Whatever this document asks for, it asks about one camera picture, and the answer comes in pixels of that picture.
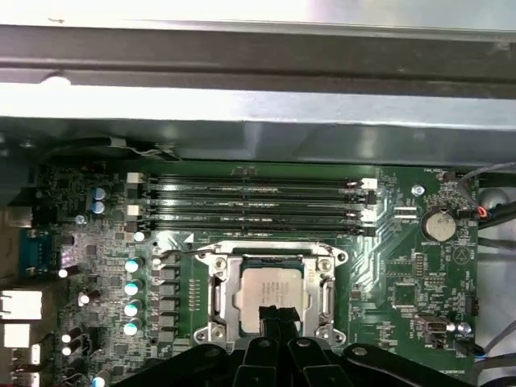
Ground round coin battery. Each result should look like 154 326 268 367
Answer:
421 207 457 243

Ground green motherboard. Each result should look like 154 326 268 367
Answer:
30 159 483 387

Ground black PC case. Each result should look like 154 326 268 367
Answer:
0 0 516 387

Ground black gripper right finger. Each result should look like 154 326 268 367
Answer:
281 308 476 387

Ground grey wire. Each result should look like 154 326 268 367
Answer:
455 160 516 191

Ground metal locking lever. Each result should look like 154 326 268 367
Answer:
319 276 337 323
155 248 206 261

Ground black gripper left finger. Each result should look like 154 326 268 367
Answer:
114 306 283 387

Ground silver CPU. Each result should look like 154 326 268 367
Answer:
240 257 312 336

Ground CPU socket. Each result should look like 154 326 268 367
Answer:
193 240 350 347

